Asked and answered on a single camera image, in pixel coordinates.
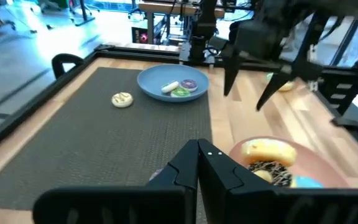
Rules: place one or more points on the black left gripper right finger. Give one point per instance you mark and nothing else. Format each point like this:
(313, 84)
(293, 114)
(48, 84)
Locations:
(259, 207)

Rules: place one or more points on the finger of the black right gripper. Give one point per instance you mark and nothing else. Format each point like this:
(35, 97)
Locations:
(273, 87)
(230, 73)

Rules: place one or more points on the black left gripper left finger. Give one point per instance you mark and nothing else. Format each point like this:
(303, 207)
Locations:
(135, 205)

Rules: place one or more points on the large yellow glazed donut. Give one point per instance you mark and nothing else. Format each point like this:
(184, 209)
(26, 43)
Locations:
(286, 87)
(269, 152)

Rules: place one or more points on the chocolate sprinkled donut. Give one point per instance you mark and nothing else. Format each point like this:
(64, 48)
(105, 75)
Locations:
(275, 174)

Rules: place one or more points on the small purple iced donut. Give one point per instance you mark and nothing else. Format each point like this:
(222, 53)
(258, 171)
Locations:
(189, 84)

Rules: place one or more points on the light blue iced donut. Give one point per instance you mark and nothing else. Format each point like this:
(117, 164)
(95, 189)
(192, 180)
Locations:
(306, 182)

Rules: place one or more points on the small green iced donut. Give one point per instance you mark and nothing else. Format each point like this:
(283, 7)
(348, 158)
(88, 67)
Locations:
(180, 92)

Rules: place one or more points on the small cream drizzled donut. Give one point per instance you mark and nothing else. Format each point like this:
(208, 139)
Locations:
(122, 99)

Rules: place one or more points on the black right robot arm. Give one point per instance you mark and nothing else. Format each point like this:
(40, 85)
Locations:
(202, 28)

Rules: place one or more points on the black labelled control box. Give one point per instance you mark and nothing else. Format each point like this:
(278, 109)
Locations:
(340, 93)

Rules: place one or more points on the pink plate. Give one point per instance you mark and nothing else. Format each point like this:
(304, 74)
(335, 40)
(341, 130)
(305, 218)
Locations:
(319, 168)

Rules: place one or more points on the blue plate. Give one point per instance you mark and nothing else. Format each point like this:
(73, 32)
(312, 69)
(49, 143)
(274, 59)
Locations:
(154, 82)

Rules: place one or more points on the dark grey woven mat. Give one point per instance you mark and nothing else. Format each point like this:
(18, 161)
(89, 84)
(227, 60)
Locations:
(89, 140)

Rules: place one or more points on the wooden workbench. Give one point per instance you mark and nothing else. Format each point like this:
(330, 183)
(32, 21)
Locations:
(166, 7)

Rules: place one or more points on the black office desk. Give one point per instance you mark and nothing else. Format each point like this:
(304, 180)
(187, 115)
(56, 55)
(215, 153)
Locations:
(84, 14)

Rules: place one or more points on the black flat mount foot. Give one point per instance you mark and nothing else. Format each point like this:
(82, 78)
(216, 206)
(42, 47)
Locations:
(348, 125)

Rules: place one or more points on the black curved bracket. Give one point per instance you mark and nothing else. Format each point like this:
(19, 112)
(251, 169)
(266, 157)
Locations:
(64, 59)

